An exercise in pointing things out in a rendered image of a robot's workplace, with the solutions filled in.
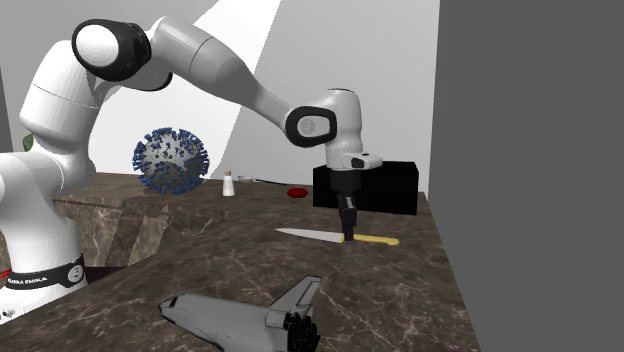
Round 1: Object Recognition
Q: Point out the yellow-handled kitchen knife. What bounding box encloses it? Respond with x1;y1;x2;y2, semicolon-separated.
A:
274;226;401;247

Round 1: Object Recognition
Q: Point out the blue spiked virus ball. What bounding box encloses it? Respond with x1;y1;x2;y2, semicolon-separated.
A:
131;127;211;197

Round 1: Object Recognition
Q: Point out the spoon with dark handle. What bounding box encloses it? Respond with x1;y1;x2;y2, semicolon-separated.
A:
237;175;289;187

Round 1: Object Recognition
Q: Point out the black box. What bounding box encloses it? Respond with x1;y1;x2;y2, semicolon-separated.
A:
312;161;420;217

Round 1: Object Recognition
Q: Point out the grey space shuttle toy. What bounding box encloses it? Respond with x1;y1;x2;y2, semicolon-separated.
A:
158;275;323;352

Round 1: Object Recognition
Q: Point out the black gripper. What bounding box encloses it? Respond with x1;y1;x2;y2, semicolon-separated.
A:
329;167;362;243

